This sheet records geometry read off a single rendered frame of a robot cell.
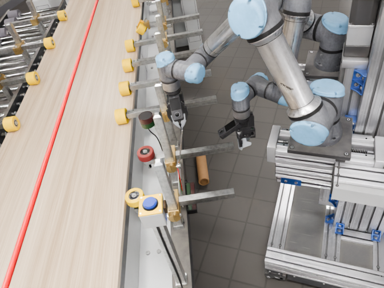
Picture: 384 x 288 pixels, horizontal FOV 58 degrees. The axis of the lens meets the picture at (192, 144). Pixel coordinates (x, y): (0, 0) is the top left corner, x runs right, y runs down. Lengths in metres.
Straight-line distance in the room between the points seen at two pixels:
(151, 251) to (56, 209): 0.45
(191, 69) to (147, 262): 0.86
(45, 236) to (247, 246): 1.26
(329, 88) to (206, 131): 1.87
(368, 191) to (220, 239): 1.19
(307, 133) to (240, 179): 1.49
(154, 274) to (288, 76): 0.99
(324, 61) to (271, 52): 0.71
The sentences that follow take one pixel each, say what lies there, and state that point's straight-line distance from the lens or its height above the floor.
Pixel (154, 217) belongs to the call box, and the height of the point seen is 1.20.
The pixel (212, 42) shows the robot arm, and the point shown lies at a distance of 1.33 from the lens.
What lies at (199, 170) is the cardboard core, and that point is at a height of 0.07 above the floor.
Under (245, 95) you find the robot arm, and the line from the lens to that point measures 1.43.
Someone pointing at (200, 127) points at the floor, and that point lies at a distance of 3.06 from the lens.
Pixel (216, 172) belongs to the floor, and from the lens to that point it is 2.66.
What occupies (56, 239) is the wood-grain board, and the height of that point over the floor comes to 0.90.
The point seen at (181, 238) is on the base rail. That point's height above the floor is 0.70.
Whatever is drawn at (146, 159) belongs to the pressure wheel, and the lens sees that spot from 1.62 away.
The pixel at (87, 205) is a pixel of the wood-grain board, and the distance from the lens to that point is 1.54.
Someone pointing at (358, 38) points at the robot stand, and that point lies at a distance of 1.44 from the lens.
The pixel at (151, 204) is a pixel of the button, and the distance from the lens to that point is 1.01.
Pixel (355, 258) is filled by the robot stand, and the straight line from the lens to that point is 2.09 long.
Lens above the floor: 2.02
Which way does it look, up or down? 44 degrees down
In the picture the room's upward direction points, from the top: 13 degrees counter-clockwise
